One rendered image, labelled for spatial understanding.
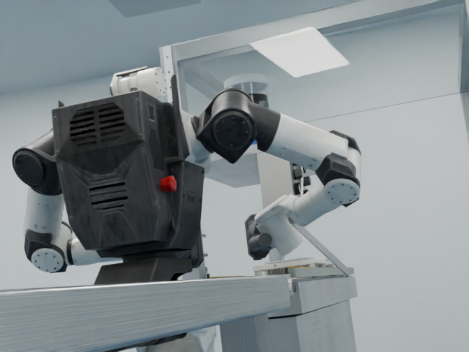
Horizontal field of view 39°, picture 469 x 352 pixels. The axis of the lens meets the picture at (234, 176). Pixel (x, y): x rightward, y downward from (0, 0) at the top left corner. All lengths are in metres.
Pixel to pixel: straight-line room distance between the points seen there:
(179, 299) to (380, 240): 5.03
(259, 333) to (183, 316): 0.22
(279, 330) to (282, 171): 0.53
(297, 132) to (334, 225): 4.09
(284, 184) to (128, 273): 0.89
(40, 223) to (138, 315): 1.29
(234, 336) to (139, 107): 0.71
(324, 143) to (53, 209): 0.66
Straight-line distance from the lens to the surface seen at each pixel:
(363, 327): 5.46
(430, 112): 5.63
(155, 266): 1.32
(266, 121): 1.39
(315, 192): 1.53
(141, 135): 1.28
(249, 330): 0.66
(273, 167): 2.13
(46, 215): 1.65
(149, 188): 1.28
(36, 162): 1.51
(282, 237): 1.63
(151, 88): 1.50
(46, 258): 1.71
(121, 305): 0.38
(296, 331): 2.24
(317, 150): 1.41
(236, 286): 0.55
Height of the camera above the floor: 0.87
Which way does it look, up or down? 10 degrees up
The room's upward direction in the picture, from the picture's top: 7 degrees counter-clockwise
